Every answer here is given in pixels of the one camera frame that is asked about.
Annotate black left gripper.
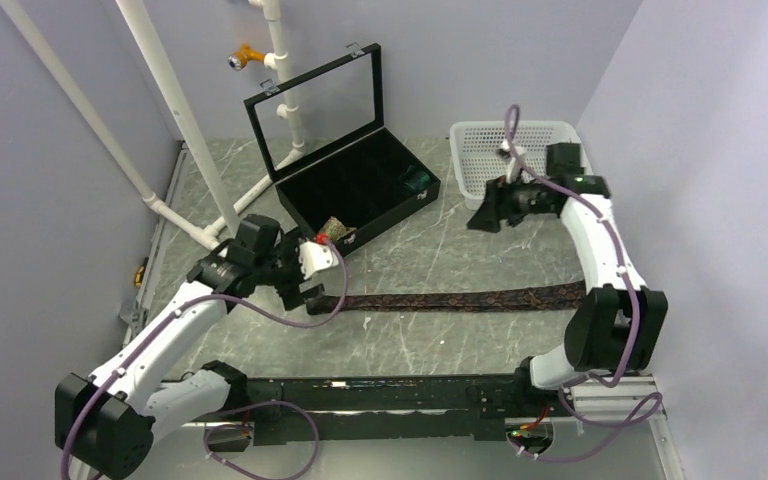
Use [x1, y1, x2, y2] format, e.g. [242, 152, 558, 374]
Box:
[255, 225, 325, 308]

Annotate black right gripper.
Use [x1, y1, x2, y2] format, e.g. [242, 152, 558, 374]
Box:
[467, 170, 555, 233]

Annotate navy orange paisley tie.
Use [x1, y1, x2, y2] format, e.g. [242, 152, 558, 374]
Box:
[305, 281, 587, 315]

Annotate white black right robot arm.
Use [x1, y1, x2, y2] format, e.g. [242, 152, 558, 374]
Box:
[467, 140, 668, 415]

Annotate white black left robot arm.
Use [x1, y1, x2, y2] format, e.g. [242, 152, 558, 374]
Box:
[55, 215, 344, 479]

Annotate rolled gold tie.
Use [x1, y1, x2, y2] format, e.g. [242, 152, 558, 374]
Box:
[315, 216, 357, 246]

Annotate white plastic mesh basket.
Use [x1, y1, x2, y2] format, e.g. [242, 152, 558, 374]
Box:
[449, 120, 581, 211]

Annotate rolled teal tie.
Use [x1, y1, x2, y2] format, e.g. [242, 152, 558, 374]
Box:
[399, 166, 431, 194]

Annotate black tie storage box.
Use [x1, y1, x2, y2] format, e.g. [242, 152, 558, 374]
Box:
[243, 43, 441, 255]

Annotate orange webcam on pipe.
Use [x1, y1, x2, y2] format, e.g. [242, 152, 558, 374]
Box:
[227, 44, 266, 71]

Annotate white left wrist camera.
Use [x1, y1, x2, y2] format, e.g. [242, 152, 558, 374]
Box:
[298, 240, 340, 280]

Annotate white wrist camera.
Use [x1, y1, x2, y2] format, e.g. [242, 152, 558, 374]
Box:
[298, 240, 340, 280]
[497, 140, 526, 184]

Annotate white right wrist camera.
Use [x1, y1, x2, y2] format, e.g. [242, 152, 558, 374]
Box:
[497, 140, 526, 184]

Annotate white pvc pipe frame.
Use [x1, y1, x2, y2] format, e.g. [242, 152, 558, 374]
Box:
[0, 0, 309, 260]

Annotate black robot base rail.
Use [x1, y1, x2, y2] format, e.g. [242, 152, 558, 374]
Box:
[201, 366, 570, 446]

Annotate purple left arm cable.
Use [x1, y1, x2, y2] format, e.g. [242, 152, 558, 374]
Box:
[59, 238, 350, 480]

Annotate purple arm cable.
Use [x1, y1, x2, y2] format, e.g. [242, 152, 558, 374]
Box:
[503, 103, 664, 464]
[59, 238, 350, 480]

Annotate aluminium table frame rail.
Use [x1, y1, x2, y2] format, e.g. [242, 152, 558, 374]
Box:
[65, 142, 690, 480]

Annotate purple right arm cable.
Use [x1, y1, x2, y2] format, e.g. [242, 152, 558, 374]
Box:
[503, 103, 664, 464]

